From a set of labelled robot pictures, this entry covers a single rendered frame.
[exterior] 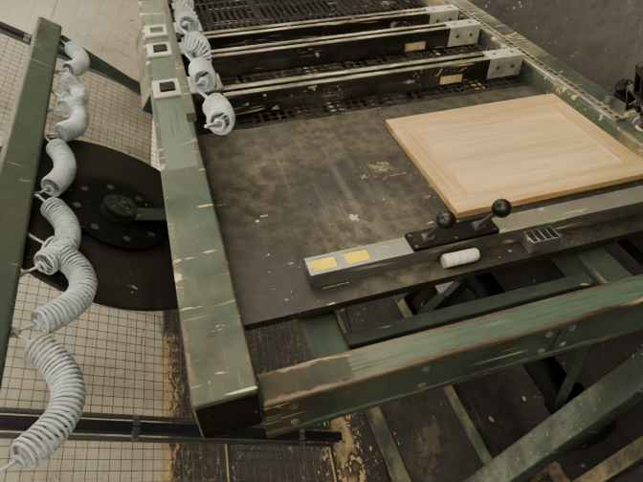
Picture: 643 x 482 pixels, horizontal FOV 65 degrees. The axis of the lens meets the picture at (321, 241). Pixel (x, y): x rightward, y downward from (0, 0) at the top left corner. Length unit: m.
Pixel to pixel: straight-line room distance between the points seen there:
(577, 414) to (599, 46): 1.93
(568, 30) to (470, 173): 1.90
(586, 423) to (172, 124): 1.35
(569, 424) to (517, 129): 0.83
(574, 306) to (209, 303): 0.66
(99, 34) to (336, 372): 6.47
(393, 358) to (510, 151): 0.77
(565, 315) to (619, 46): 2.08
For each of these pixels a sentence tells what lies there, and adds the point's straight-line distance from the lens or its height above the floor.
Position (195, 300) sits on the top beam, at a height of 1.90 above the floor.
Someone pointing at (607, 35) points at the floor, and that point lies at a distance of 3.01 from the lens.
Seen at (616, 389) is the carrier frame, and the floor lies 0.79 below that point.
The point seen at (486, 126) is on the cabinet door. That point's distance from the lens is 1.56.
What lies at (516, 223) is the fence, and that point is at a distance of 1.19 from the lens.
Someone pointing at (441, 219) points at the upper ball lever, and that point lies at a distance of 0.97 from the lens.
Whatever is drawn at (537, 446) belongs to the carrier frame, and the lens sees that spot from 1.68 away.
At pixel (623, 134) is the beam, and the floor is 0.90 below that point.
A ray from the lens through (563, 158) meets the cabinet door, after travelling 1.49.
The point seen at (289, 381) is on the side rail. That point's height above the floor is 1.77.
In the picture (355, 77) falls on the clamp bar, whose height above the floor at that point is 1.41.
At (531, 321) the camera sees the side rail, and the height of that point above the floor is 1.41.
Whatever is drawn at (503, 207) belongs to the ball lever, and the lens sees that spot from 1.03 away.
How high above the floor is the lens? 2.25
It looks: 35 degrees down
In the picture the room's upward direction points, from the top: 72 degrees counter-clockwise
